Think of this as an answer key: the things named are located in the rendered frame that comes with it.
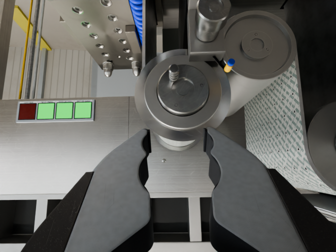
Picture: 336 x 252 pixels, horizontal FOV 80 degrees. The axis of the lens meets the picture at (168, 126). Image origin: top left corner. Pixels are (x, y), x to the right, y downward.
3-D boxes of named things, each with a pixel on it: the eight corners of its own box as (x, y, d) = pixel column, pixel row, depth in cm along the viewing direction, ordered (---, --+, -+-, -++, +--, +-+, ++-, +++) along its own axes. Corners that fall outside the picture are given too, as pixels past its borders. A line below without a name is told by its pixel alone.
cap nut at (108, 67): (112, 61, 65) (111, 74, 64) (115, 66, 69) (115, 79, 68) (100, 61, 65) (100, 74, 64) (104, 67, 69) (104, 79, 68)
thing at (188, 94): (179, 124, 28) (146, 84, 29) (178, 126, 30) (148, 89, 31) (220, 91, 29) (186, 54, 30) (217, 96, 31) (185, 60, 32)
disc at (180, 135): (232, 51, 32) (230, 145, 29) (231, 53, 32) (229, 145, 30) (139, 45, 32) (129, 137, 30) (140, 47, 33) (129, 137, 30)
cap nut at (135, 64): (141, 60, 65) (141, 73, 64) (143, 65, 68) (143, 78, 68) (130, 60, 65) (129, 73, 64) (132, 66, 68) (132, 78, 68)
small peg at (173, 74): (179, 72, 26) (169, 74, 26) (179, 81, 29) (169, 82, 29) (178, 63, 27) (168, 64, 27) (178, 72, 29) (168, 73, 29)
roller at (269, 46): (291, 8, 32) (302, 79, 30) (240, 75, 57) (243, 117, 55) (216, 11, 33) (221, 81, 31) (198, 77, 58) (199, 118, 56)
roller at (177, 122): (223, 57, 31) (220, 131, 29) (200, 105, 56) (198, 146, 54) (148, 52, 31) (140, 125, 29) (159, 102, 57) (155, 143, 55)
